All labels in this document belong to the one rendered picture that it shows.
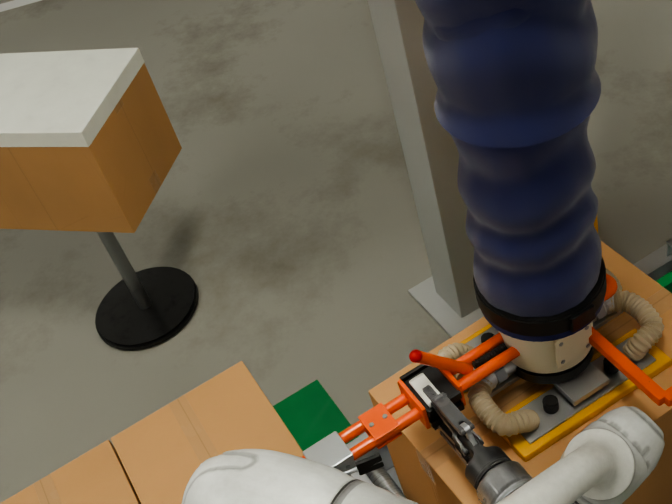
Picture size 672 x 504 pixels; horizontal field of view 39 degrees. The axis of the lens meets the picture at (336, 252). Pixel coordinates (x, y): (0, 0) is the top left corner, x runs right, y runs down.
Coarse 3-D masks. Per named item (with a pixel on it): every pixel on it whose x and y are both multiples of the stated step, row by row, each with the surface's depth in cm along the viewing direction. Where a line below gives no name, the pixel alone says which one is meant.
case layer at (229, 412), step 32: (224, 384) 254; (256, 384) 251; (160, 416) 251; (192, 416) 249; (224, 416) 246; (256, 416) 244; (96, 448) 249; (128, 448) 246; (160, 448) 244; (192, 448) 241; (224, 448) 239; (256, 448) 237; (288, 448) 235; (64, 480) 244; (96, 480) 241; (128, 480) 240; (160, 480) 237
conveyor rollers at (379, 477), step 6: (378, 468) 224; (384, 468) 226; (366, 474) 225; (372, 474) 224; (378, 474) 223; (384, 474) 223; (372, 480) 223; (378, 480) 222; (384, 480) 222; (390, 480) 222; (378, 486) 221; (384, 486) 221; (390, 486) 220; (396, 486) 221; (396, 492) 219
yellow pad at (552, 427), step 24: (624, 336) 183; (600, 360) 180; (648, 360) 177; (552, 384) 179; (624, 384) 176; (528, 408) 176; (552, 408) 173; (576, 408) 174; (600, 408) 174; (528, 432) 173; (552, 432) 172; (528, 456) 170
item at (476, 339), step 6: (480, 330) 192; (486, 330) 191; (492, 330) 191; (474, 336) 191; (480, 336) 190; (486, 336) 187; (492, 336) 186; (462, 342) 191; (468, 342) 190; (474, 342) 190; (480, 342) 189
